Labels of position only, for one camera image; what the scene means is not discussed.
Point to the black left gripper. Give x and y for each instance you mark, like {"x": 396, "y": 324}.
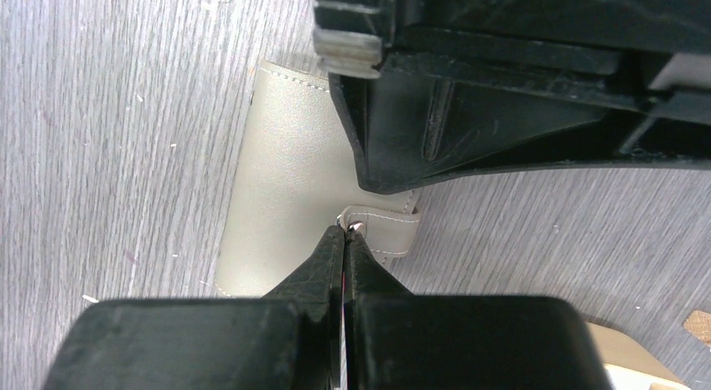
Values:
{"x": 434, "y": 90}

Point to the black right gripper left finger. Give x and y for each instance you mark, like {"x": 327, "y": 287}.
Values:
{"x": 287, "y": 339}

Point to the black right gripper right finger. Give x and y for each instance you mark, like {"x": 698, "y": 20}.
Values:
{"x": 395, "y": 339}

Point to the grey card holder wallet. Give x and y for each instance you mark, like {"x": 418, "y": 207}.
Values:
{"x": 296, "y": 175}

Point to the cream oval tray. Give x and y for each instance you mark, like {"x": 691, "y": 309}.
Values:
{"x": 629, "y": 366}

